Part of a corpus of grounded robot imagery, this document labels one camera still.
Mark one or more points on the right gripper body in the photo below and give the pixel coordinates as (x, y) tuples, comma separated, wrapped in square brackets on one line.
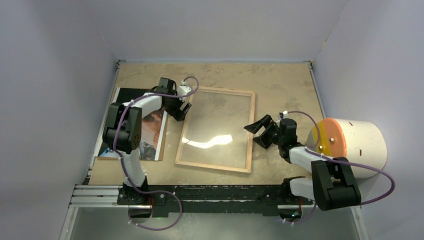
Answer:
[(279, 139)]

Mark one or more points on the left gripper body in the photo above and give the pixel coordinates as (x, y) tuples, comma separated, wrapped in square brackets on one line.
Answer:
[(176, 104)]

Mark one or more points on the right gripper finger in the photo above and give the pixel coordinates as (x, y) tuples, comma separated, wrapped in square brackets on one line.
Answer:
[(268, 136), (256, 126)]

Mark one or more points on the wooden picture frame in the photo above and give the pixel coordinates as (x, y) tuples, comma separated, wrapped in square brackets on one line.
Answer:
[(182, 145)]

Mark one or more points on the clear acrylic sheet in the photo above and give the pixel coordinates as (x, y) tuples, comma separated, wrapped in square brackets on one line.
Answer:
[(218, 129)]

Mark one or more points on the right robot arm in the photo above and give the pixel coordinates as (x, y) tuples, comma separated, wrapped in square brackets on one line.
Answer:
[(332, 184)]

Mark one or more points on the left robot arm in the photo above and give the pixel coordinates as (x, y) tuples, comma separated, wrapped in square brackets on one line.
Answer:
[(123, 125)]

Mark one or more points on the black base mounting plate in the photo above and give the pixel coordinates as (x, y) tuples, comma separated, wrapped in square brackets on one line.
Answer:
[(266, 200)]

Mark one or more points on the white cylinder with orange face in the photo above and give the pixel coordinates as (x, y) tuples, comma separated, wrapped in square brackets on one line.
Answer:
[(359, 141)]

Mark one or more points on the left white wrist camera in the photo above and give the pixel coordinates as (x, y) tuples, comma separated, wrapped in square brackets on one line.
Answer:
[(183, 90)]

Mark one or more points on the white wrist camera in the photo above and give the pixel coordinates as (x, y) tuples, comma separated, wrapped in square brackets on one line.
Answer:
[(183, 90), (283, 115)]

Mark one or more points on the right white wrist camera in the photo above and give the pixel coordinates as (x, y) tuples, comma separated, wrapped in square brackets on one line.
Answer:
[(283, 115)]

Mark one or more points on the aluminium rail frame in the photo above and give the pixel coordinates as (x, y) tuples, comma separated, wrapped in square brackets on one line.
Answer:
[(94, 214)]

